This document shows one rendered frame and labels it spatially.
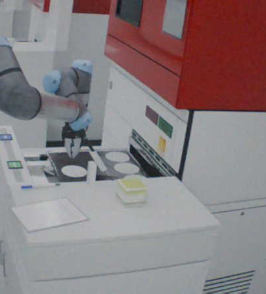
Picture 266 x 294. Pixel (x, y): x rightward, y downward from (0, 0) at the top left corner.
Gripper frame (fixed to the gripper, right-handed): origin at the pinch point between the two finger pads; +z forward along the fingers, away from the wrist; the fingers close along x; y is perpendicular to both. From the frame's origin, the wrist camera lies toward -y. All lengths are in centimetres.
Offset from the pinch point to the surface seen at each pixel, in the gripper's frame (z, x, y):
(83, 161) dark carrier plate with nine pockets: 9.5, -0.6, 16.4
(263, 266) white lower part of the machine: 58, -90, 38
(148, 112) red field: -10.6, -22.2, 32.0
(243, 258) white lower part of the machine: 50, -77, 29
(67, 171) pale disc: 9.3, 2.5, 4.8
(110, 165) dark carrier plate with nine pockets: 9.4, -11.6, 18.5
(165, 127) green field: -10.7, -30.9, 18.0
